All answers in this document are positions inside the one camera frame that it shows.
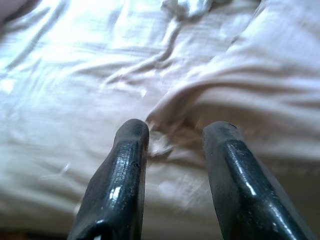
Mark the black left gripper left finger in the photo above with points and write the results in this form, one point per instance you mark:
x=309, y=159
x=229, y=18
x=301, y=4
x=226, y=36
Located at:
x=120, y=180

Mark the beige duvet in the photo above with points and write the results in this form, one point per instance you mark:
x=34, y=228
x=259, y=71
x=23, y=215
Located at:
x=262, y=87

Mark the beige floral bedsheet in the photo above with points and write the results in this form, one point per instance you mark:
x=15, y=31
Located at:
x=62, y=100

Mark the white sock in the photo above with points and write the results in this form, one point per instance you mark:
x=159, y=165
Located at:
x=190, y=7

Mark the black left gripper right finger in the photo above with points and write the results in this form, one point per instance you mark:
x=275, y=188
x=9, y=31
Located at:
x=240, y=187

